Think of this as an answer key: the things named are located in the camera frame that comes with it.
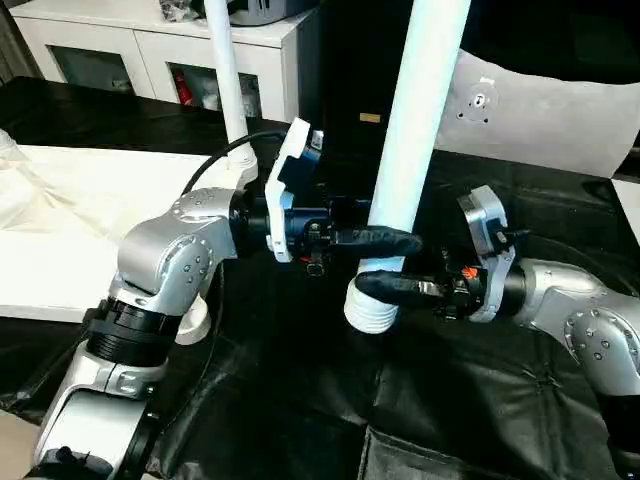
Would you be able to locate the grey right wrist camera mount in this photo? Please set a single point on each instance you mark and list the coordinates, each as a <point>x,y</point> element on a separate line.
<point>490,240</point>

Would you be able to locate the dark clutter pile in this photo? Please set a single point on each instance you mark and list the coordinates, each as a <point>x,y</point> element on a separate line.
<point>180,8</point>

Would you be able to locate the black cabinet with gold label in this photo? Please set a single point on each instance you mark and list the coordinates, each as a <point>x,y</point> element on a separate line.
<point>350,60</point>

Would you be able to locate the dark grey helmet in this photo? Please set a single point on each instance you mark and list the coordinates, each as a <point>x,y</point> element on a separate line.
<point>275,8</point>

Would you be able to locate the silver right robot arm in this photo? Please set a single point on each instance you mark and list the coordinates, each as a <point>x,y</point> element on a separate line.
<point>580,310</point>

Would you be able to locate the white cabinet with glass doors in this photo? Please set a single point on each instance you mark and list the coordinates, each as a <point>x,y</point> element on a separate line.
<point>120,45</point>

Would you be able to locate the white plastic table leg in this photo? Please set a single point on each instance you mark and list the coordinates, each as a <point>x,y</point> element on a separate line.
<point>415,130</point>
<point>228,80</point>

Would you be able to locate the black work mat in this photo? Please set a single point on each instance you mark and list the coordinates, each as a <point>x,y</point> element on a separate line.
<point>320,400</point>

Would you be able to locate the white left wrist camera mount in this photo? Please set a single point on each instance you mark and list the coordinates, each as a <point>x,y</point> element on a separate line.
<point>290,180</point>

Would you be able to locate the brown curtain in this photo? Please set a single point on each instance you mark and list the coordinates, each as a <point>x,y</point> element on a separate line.
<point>10,50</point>

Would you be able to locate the white plastic table top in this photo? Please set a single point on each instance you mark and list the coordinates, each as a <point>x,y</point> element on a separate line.
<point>70,230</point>

